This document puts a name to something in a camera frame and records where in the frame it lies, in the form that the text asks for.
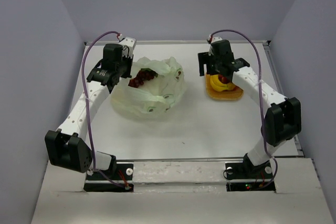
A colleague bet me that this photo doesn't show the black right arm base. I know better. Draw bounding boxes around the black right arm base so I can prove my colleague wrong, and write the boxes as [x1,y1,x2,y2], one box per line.
[223,162,276,192]

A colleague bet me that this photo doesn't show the red fake strawberries with leaves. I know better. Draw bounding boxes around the red fake strawberries with leaves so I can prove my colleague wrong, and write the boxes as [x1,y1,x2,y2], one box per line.
[218,74,231,84]

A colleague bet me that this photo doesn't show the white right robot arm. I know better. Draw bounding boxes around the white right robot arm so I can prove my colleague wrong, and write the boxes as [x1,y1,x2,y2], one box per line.
[198,37,301,178]

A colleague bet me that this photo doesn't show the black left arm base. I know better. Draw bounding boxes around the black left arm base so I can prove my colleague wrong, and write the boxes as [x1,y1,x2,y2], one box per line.
[83,163,134,193]

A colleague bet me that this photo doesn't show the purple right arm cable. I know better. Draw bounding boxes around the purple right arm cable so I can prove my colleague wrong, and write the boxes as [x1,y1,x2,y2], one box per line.
[207,29,278,190]

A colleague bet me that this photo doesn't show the pale green plastic bag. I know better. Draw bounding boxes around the pale green plastic bag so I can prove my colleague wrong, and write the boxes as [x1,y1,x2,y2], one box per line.
[111,57,186,119]

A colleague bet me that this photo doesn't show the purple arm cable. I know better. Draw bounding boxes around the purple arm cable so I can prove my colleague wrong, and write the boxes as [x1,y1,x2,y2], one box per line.
[81,30,132,190]
[207,29,278,190]

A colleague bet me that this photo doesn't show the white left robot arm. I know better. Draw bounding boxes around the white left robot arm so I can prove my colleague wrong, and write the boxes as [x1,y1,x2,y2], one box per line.
[45,37,137,179]

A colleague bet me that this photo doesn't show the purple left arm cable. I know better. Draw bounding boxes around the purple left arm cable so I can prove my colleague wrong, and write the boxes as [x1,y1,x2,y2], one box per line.
[81,30,132,190]

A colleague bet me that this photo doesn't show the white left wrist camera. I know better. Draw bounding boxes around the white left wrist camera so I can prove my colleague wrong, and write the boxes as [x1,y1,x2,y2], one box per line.
[117,35,137,59]

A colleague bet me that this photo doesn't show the yellow fake banana bunch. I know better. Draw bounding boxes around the yellow fake banana bunch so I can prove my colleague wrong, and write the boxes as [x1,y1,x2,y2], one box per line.
[209,74,236,92]

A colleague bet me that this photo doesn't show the dark red fake grapes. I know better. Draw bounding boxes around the dark red fake grapes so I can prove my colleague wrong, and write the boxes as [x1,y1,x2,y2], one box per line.
[128,69,158,88]

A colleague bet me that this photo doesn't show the orange woven mat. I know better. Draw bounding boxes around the orange woven mat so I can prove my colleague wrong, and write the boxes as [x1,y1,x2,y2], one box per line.
[205,74,244,101]

